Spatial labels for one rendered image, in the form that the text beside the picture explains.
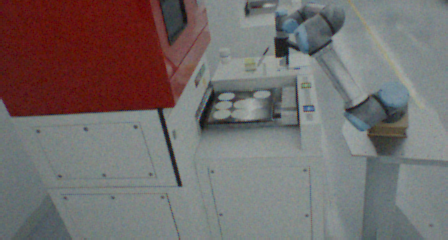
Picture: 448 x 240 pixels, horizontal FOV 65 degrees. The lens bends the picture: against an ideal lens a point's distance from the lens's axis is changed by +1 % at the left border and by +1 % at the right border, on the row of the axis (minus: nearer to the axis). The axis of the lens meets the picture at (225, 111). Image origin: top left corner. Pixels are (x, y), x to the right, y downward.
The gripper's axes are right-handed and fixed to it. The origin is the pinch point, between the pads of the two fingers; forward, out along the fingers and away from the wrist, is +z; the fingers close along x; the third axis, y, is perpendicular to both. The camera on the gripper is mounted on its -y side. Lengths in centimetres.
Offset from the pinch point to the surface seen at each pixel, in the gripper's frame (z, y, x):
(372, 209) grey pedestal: 64, -40, 53
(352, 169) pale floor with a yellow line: 101, -43, -20
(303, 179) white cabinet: 29, -4, 66
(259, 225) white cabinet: 61, 21, 67
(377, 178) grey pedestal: 42, -41, 53
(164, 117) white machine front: -22, 49, 83
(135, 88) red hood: -36, 58, 82
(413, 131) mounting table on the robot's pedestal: 17, -57, 48
